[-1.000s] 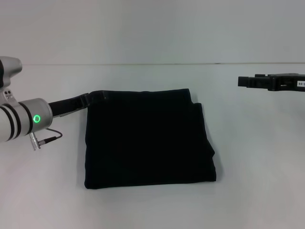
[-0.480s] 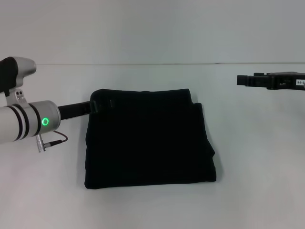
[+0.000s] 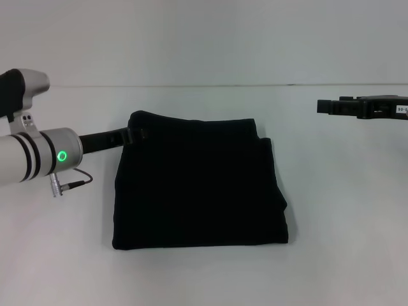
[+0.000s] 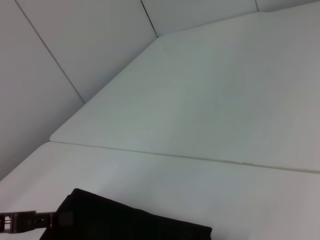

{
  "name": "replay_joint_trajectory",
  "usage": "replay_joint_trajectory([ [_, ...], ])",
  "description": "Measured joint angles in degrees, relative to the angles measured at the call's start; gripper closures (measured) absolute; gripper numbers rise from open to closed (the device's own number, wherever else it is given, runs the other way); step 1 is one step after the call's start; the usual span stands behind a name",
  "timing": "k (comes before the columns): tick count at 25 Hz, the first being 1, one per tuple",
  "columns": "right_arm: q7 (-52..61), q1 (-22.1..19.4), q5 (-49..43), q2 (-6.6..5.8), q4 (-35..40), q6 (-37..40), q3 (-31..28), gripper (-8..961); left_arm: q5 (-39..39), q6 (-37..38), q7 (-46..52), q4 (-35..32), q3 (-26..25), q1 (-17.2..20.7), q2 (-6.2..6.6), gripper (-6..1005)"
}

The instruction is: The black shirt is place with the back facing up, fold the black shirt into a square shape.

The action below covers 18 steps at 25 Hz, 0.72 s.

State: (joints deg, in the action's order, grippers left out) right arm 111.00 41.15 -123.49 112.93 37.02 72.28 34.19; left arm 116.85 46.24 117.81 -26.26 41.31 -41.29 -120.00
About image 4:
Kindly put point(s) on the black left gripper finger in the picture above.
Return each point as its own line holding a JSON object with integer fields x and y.
{"x": 37, "y": 220}

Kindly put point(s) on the black shirt with FREE print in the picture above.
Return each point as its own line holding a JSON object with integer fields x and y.
{"x": 125, "y": 220}

